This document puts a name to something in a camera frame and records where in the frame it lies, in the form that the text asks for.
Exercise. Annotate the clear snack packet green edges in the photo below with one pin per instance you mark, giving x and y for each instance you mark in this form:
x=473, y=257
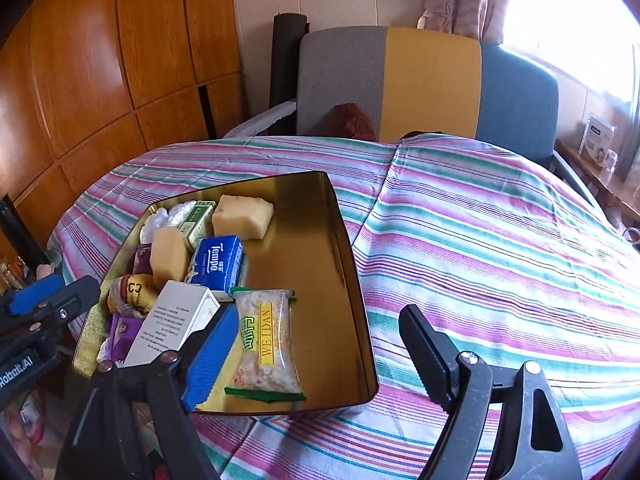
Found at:
x=265, y=345

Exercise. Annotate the green cardboard box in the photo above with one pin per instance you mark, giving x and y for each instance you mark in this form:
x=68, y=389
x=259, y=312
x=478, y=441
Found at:
x=197, y=220

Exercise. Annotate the black rolled mat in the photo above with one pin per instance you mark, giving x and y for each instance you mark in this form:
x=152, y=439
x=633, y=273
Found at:
x=287, y=60

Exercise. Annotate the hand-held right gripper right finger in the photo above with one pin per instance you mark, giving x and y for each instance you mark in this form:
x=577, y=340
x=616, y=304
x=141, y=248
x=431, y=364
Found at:
x=430, y=355

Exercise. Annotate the blue tissue pack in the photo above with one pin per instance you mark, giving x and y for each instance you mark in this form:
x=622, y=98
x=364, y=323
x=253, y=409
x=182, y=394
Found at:
x=217, y=260

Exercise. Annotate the yellow sponge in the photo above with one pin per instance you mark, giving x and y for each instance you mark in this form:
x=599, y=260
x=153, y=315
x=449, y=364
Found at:
x=167, y=257
x=242, y=217

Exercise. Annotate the white plastic bag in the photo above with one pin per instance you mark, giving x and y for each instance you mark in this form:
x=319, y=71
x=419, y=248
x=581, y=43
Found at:
x=180, y=212
x=155, y=221

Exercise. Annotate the white printed box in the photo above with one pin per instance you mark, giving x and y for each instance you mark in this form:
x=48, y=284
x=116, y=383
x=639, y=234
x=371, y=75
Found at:
x=597, y=137

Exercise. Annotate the bright window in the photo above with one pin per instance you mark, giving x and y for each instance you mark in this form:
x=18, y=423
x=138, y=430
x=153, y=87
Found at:
x=575, y=20

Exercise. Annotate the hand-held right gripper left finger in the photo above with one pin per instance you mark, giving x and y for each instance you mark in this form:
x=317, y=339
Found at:
x=210, y=360

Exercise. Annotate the grey yellow blue chair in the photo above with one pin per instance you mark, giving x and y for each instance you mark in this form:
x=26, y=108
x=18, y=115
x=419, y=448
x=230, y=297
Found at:
x=340, y=80

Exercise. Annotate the maroon cloth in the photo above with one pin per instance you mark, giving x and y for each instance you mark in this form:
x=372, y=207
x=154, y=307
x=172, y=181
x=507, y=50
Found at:
x=350, y=122

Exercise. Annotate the purple snack packet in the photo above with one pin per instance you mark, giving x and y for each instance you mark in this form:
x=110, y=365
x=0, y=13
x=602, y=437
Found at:
x=142, y=260
x=120, y=335

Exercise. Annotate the wooden wardrobe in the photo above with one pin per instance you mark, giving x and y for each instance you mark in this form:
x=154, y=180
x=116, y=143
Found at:
x=100, y=60

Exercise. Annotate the gold tin box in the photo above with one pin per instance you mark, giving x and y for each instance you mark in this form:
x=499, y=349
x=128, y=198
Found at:
x=310, y=260

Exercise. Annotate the black cylinder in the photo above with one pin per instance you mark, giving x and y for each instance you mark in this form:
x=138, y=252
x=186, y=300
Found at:
x=20, y=235

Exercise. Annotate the wooden side table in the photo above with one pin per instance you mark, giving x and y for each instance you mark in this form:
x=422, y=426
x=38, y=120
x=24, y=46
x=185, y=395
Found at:
x=600, y=185

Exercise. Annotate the pink round object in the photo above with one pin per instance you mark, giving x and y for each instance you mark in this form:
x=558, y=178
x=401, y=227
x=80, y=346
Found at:
x=43, y=271

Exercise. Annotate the pale cardboard box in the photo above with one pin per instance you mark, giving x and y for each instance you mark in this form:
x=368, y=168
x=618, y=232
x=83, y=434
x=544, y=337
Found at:
x=170, y=320

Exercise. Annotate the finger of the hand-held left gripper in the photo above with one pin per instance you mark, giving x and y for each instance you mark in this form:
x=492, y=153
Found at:
x=75, y=295
x=35, y=294

